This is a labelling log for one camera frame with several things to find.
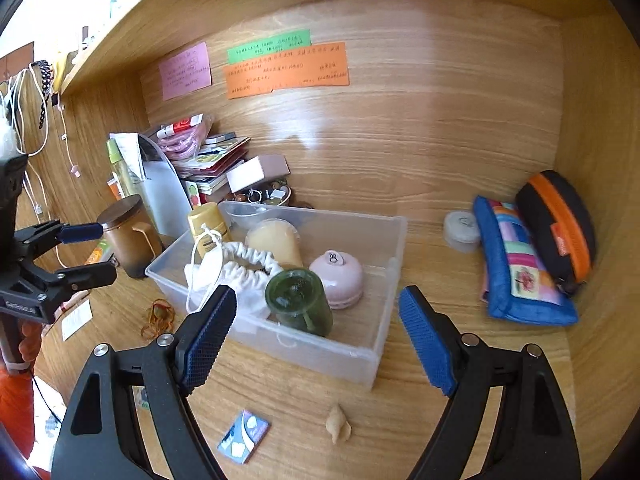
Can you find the white small box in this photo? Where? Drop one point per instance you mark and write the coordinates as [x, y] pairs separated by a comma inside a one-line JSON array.
[[257, 170]]

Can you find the clear plastic storage box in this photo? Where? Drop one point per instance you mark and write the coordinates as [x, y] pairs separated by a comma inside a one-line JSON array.
[[353, 350]]

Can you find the orange paper note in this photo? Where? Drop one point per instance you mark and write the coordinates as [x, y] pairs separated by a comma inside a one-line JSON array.
[[321, 65]]

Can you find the orange sleeve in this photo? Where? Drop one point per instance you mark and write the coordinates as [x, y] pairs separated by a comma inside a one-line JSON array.
[[17, 410]]

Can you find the round white tin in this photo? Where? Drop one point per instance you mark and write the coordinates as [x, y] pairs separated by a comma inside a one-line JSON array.
[[461, 231]]

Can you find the pink paper note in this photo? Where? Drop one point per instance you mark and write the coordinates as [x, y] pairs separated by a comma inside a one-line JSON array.
[[185, 72]]

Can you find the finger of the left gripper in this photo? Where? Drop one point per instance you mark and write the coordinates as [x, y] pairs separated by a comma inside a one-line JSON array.
[[78, 233], [89, 276]]

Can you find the cream plastic cup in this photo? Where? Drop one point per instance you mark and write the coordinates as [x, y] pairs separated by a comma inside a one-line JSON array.
[[278, 237]]

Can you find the dark green glass jar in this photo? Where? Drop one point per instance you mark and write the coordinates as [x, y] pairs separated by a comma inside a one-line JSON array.
[[296, 299]]

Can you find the brown mug with lid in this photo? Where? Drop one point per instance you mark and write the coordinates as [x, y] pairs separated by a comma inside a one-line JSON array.
[[128, 229]]

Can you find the black orange zip case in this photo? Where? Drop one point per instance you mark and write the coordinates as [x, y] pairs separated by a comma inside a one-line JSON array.
[[561, 228]]

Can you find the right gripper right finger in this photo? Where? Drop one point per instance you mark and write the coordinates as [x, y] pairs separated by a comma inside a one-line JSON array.
[[533, 437]]

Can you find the pink macaron case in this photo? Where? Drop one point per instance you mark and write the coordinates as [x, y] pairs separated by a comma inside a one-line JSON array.
[[342, 278]]

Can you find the white drawstring pouch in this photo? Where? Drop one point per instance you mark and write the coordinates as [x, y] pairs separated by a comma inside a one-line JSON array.
[[235, 269]]

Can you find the white paper label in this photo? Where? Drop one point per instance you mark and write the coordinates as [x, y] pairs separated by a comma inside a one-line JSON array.
[[76, 319]]

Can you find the orange green glue tube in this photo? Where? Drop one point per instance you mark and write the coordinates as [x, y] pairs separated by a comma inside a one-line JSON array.
[[103, 252]]

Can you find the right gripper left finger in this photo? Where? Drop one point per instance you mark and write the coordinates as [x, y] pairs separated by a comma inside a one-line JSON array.
[[101, 437]]

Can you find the green paper note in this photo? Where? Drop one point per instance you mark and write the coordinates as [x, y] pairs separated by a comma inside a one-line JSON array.
[[282, 42]]

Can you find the bowl of trinkets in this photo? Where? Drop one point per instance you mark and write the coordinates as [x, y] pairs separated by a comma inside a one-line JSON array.
[[274, 193]]

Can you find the yellow lotion bottle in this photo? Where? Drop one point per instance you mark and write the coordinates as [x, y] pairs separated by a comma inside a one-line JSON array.
[[205, 218]]

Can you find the beige seashell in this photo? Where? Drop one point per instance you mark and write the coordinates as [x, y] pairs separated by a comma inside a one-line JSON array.
[[337, 425]]

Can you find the small blue card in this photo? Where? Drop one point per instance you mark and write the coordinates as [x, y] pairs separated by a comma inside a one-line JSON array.
[[243, 437]]

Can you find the stack of booklets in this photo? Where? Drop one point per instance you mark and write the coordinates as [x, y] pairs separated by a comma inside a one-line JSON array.
[[212, 160]]

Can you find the blue patchwork pouch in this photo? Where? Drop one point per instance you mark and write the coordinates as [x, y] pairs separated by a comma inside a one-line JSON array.
[[518, 287]]

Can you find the fruit pattern box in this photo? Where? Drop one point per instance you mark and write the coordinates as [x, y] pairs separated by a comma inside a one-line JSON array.
[[193, 193]]

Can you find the brown rubber bands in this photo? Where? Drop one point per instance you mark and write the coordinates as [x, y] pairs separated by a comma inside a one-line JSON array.
[[160, 319]]

